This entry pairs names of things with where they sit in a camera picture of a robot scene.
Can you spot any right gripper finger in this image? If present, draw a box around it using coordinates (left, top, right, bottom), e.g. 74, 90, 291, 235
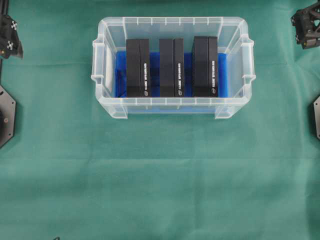
290, 0, 320, 49

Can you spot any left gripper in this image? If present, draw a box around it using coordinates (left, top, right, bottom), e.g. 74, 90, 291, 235
0, 14, 24, 59

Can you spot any black camera box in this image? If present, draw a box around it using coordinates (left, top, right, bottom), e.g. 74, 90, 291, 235
192, 36, 219, 98
126, 38, 152, 98
159, 38, 185, 98

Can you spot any clear plastic storage case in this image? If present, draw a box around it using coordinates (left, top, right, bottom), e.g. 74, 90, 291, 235
91, 16, 256, 119

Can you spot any blue cloth liner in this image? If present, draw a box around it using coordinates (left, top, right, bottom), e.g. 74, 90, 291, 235
115, 51, 228, 98

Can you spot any green table cloth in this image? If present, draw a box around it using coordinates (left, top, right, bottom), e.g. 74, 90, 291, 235
0, 0, 320, 240

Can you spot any black frame post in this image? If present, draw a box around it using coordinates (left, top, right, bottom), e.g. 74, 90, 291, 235
0, 0, 9, 15

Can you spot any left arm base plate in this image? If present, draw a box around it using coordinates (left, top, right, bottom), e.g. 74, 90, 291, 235
0, 86, 16, 148

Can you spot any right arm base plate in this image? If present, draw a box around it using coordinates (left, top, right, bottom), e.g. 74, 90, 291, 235
307, 95, 320, 140

